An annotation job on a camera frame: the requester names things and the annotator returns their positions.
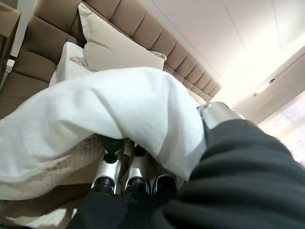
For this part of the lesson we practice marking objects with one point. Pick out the brown padded headboard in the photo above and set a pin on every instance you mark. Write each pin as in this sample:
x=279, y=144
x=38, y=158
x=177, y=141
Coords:
x=40, y=62

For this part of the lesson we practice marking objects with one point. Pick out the wooden nightstand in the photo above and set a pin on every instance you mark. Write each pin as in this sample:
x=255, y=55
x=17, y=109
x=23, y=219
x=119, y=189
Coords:
x=9, y=28

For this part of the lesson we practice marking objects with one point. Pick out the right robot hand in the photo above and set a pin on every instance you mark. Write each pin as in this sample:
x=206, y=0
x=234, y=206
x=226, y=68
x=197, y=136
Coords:
x=238, y=179

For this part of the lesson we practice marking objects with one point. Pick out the beige knit blanket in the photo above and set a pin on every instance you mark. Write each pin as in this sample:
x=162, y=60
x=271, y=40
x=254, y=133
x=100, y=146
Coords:
x=71, y=155

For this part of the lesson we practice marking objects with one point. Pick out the white duvet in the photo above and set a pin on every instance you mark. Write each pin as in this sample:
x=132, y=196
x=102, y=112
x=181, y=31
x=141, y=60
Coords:
x=95, y=107

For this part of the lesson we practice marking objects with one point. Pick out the white fitted bed sheet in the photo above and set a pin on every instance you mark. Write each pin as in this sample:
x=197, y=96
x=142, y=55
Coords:
x=66, y=64

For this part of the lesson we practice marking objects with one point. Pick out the beige plain pillow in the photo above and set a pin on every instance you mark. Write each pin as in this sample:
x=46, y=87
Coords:
x=114, y=45

